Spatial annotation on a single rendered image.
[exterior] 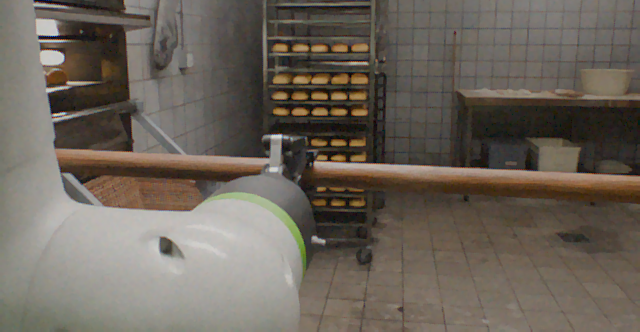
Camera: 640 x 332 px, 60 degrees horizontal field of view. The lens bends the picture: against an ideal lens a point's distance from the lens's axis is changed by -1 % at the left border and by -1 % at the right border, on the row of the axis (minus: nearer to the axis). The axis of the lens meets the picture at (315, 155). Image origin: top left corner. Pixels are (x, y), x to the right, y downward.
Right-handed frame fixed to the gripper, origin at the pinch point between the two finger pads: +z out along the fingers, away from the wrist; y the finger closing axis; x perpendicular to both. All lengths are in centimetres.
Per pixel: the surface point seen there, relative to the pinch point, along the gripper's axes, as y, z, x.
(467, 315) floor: 117, 202, 50
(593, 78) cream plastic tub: 11, 445, 181
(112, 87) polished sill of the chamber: 0, 141, -97
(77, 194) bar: 14, 36, -51
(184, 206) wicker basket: 49, 147, -73
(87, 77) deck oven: -3, 148, -111
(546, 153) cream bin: 74, 427, 142
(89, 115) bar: 1, 59, -60
